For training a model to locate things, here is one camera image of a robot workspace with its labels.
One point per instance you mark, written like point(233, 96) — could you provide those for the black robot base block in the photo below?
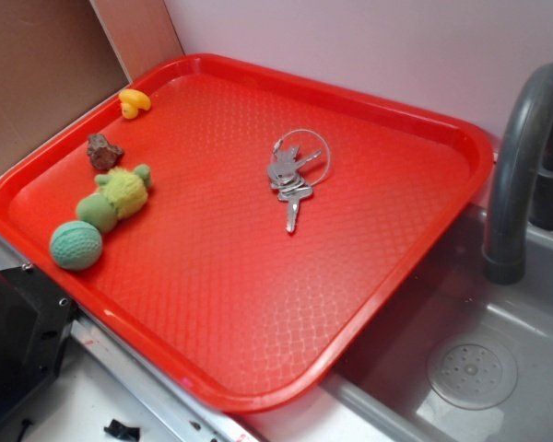
point(35, 321)

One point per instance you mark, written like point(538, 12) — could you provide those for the brown rock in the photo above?
point(101, 153)

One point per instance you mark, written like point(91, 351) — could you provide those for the red plastic tray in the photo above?
point(205, 282)

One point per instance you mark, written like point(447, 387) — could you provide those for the silver key bunch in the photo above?
point(284, 173)

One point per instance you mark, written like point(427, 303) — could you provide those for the green plush toy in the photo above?
point(120, 193)

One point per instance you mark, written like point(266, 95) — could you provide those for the grey plastic sink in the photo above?
point(383, 375)

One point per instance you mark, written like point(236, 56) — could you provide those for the yellow rubber duck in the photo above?
point(132, 101)

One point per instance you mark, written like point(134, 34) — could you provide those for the teal rubber ball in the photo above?
point(76, 245)

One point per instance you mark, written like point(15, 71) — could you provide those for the sink drain cover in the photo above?
point(472, 371)

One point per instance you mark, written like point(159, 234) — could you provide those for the black tape scrap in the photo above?
point(122, 432)

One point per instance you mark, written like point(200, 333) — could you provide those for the grey toy faucet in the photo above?
point(522, 188)

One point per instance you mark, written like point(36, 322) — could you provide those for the brown cardboard panel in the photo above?
point(59, 59)

